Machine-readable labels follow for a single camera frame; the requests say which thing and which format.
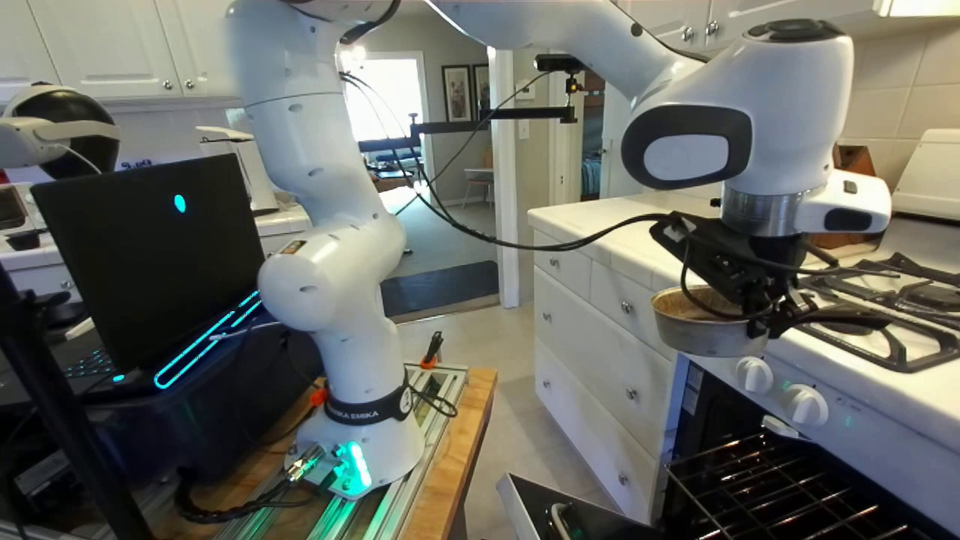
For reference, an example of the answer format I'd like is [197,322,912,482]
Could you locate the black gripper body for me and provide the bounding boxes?
[688,218,813,325]

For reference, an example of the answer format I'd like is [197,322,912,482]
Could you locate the brown pot with contents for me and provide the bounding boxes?
[652,283,784,360]

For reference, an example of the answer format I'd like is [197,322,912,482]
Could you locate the white stove knob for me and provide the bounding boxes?
[732,353,776,397]
[776,380,833,428]

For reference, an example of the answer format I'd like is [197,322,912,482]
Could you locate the black stove grate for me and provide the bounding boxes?
[789,289,960,375]
[807,250,960,303]

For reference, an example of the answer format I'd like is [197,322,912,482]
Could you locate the white gas stove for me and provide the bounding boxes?
[656,122,960,540]

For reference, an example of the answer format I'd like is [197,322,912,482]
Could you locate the metal oven rack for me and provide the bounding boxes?
[662,428,941,540]

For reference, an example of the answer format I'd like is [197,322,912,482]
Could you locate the black glass oven door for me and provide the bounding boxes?
[495,470,662,540]

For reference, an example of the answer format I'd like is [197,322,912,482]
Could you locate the wooden knife block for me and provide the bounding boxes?
[830,141,881,180]

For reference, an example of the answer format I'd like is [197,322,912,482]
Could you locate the white base cabinets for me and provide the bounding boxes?
[524,205,694,527]

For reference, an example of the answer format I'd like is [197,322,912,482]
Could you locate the dark blue floor mat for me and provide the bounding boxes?
[379,257,502,325]

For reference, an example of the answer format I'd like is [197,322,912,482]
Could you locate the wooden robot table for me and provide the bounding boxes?
[148,362,502,540]

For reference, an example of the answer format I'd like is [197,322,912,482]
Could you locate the glass pane door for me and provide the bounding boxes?
[343,51,428,148]

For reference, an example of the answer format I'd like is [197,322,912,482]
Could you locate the white countertop appliance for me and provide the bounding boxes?
[192,122,284,218]

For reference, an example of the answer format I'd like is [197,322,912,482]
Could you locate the black storage box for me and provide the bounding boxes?
[87,326,323,485]

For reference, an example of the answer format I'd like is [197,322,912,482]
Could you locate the black laptop cyan lights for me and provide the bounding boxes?
[26,150,303,402]

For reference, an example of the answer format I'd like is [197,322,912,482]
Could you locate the white VR headset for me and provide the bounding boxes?
[0,84,124,184]

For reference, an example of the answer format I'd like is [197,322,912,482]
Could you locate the black stand pole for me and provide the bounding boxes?
[0,264,152,540]

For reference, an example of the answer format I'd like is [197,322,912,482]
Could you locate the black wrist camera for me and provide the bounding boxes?
[647,213,715,271]

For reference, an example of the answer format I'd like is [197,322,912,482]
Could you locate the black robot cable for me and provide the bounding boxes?
[339,68,703,254]

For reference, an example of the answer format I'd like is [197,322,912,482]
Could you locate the black camera on boom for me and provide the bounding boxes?
[409,51,588,137]

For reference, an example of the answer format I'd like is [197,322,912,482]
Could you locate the red black cable plug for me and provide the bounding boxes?
[417,326,450,373]

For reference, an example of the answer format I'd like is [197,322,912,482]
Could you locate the dark picture frame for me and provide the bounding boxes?
[438,62,474,127]

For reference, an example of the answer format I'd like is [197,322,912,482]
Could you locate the white wall cabinets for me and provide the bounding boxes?
[0,0,244,102]

